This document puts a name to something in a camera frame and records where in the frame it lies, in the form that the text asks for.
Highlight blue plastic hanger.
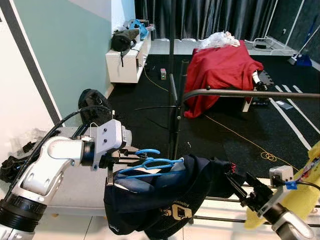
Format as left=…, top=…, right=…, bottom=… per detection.
left=117, top=148, right=185, bottom=180

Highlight navy printed t-shirt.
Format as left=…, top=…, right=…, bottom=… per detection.
left=103, top=154, right=236, bottom=238

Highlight yellow printed t-shirt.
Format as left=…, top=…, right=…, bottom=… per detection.
left=245, top=141, right=320, bottom=231

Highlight black backpack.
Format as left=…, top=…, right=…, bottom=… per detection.
left=78, top=89, right=113, bottom=126

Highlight white low shelf unit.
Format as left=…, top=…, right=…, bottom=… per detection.
left=105, top=32, right=152, bottom=84

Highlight black metal clothes rack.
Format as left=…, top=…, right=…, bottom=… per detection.
left=167, top=0, right=320, bottom=223

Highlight black white machine under cloth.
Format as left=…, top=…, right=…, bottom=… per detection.
left=250, top=70, right=268, bottom=92

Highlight white low platform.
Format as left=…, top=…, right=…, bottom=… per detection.
left=150, top=37, right=301, bottom=57

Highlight red cloth cover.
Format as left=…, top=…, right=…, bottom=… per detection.
left=183, top=40, right=264, bottom=119

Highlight blue item on shelf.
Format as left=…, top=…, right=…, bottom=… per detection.
left=127, top=19, right=150, bottom=40

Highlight clear crumpled plastic bag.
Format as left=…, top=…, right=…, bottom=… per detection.
left=199, top=31, right=242, bottom=50

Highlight dark pleated curtain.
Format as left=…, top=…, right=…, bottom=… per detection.
left=135, top=0, right=320, bottom=43

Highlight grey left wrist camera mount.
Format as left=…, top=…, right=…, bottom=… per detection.
left=90, top=119, right=133, bottom=157

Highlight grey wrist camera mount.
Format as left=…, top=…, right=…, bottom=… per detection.
left=90, top=119, right=133, bottom=157
left=269, top=166, right=296, bottom=189

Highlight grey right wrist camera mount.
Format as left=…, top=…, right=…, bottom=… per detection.
left=269, top=166, right=296, bottom=189

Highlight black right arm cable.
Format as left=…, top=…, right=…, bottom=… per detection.
left=285, top=179, right=320, bottom=192

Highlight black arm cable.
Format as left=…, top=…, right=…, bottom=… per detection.
left=4, top=104, right=112, bottom=196
left=285, top=179, right=320, bottom=192

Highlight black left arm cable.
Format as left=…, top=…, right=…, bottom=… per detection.
left=4, top=104, right=112, bottom=196

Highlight black strap bundle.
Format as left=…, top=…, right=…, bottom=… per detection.
left=0, top=142, right=36, bottom=183

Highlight black bag with strap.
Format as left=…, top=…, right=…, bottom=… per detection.
left=111, top=28, right=141, bottom=67

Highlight blue broom with white handle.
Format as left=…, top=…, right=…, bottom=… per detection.
left=287, top=25, right=320, bottom=67

